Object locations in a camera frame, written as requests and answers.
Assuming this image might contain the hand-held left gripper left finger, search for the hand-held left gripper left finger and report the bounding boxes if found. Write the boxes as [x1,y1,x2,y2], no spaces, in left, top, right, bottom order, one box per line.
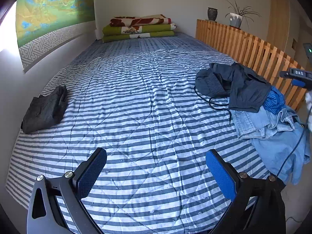
[26,147,108,234]

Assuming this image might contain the dark ceramic vase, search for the dark ceramic vase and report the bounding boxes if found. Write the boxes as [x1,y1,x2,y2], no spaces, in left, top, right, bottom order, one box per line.
[207,7,218,21]

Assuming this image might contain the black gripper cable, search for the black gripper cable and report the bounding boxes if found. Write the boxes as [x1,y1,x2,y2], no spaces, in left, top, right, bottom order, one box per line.
[275,102,312,178]

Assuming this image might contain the wooden slatted bed rail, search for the wooden slatted bed rail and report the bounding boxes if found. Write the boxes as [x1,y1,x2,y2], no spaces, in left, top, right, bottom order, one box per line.
[196,19,309,114]

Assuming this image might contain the blue striped shirt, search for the blue striped shirt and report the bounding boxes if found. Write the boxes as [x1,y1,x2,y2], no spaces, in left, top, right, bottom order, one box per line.
[263,86,286,115]

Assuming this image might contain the light wooden door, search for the light wooden door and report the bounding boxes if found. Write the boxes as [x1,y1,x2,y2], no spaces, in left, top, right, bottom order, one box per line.
[267,0,291,51]

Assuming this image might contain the person's right hand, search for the person's right hand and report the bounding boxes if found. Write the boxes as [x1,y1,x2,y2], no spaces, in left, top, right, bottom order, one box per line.
[304,94,312,130]

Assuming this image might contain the green folded blanket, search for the green folded blanket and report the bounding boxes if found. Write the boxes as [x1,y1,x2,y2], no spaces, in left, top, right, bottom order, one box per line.
[102,24,177,44]

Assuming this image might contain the light blue denim shirt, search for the light blue denim shirt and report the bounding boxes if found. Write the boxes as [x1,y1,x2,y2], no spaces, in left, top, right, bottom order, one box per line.
[251,121,311,186]

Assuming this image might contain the landscape wall poster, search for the landscape wall poster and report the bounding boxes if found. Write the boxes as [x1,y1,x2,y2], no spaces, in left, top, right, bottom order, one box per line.
[15,0,96,75]

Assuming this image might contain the red floral folded blanket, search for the red floral folded blanket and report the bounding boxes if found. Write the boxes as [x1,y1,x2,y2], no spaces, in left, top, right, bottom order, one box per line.
[109,14,172,27]

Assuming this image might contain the navy drawstring pants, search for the navy drawstring pants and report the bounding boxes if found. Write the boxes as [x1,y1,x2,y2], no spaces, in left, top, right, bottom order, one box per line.
[194,62,272,127]

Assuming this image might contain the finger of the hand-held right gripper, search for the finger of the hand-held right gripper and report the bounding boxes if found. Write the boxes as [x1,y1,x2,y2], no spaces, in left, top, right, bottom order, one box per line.
[280,69,312,87]

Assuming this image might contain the dark grey folded pants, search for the dark grey folded pants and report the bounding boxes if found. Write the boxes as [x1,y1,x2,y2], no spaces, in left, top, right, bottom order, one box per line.
[21,85,68,134]

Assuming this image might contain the light denim jeans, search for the light denim jeans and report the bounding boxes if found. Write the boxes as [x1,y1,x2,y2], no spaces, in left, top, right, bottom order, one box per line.
[230,105,303,141]

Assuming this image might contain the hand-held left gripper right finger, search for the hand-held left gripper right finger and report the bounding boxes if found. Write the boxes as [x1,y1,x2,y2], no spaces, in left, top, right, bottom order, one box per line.
[206,149,286,234]

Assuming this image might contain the potted spider plant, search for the potted spider plant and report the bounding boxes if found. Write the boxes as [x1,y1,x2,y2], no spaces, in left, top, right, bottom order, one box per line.
[225,0,262,30]

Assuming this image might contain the blue white striped quilt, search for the blue white striped quilt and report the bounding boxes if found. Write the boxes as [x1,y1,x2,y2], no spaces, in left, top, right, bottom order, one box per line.
[5,32,287,234]

